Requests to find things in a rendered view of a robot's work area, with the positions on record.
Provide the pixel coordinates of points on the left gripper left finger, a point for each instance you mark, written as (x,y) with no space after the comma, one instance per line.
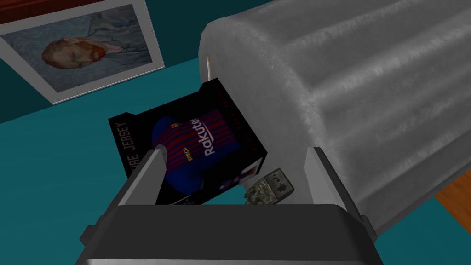
(145,180)

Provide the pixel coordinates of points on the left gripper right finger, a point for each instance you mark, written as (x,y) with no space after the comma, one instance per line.
(323,180)

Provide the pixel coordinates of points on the small camouflage pouch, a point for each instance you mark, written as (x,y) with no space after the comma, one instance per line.
(268,188)

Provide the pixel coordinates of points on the black box with jersey print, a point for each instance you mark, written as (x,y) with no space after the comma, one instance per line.
(191,147)

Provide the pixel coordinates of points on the thin pale pencil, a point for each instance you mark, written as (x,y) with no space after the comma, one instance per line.
(208,68)

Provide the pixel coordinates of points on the framed portrait painting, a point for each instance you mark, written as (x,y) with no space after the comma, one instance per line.
(79,49)

